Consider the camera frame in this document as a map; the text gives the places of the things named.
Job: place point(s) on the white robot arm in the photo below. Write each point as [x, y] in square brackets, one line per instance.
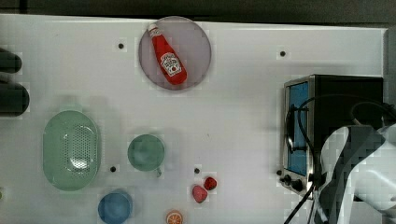
[356, 162]

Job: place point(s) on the black toaster oven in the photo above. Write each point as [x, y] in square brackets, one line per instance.
[314, 107]

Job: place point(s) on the red ketchup bottle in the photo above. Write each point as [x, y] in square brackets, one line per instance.
[171, 66]

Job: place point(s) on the dark red toy strawberry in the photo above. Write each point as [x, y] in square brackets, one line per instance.
[210, 183]

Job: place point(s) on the grey round plate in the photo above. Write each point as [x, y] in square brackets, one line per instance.
[191, 43]

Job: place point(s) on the light red toy strawberry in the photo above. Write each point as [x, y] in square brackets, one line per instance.
[199, 194]

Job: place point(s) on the toy orange slice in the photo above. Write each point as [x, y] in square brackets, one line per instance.
[174, 217]

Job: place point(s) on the blue bowl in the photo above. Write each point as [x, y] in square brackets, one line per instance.
[115, 207]

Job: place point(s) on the green perforated colander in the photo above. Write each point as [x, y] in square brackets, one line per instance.
[71, 155]

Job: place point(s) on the black frying pan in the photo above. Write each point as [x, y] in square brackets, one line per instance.
[14, 99]

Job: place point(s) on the green cup with handle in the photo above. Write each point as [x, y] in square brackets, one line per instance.
[146, 153]

